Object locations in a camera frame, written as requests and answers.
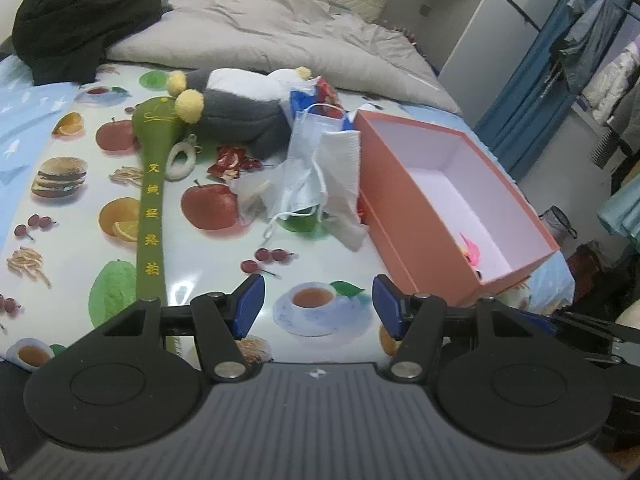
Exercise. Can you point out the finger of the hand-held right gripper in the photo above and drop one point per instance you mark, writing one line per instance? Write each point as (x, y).
(537, 322)

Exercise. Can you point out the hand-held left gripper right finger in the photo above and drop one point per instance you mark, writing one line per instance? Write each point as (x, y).
(387, 310)

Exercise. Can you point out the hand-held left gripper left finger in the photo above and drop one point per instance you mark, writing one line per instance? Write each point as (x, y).
(247, 307)

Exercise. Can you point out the orange cardboard box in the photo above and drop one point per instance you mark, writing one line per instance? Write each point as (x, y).
(395, 195)

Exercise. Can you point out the white cloth mask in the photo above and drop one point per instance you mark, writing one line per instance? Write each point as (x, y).
(342, 180)

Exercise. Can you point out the dark red snack packet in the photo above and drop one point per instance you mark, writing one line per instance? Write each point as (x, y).
(229, 160)

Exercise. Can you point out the blue face mask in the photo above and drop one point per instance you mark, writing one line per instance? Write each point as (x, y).
(305, 160)

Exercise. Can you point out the fruit printed mat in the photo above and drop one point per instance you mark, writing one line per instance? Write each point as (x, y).
(200, 270)

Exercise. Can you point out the red floor box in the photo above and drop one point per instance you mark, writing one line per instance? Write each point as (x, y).
(585, 265)

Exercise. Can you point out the pink small toy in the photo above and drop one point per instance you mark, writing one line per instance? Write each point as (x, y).
(470, 252)

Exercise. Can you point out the trash bin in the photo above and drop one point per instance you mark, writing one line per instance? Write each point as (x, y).
(557, 222)

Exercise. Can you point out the green fabric massage stick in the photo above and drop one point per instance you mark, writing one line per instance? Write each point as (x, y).
(150, 210)

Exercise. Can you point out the grey white penguin plush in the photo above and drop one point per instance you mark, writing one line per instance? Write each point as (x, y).
(240, 110)

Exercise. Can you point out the blue red snack bag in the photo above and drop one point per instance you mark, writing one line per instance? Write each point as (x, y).
(302, 97)

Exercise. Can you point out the blue curtain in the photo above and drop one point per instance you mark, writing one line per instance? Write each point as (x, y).
(540, 70)

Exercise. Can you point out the white puffer jacket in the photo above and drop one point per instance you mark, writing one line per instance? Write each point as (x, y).
(615, 80)

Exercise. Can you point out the grey duvet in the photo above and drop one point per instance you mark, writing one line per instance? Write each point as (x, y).
(280, 35)

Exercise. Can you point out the white wardrobe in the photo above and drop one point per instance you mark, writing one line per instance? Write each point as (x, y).
(450, 35)

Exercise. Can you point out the denim jacket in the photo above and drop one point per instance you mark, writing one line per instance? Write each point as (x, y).
(590, 40)

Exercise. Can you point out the black curtain rod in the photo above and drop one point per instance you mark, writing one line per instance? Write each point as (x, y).
(515, 4)

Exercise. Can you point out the black clothing pile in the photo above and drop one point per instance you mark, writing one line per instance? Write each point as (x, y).
(80, 15)

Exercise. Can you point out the dark wall switch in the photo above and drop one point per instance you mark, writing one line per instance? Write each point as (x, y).
(425, 9)

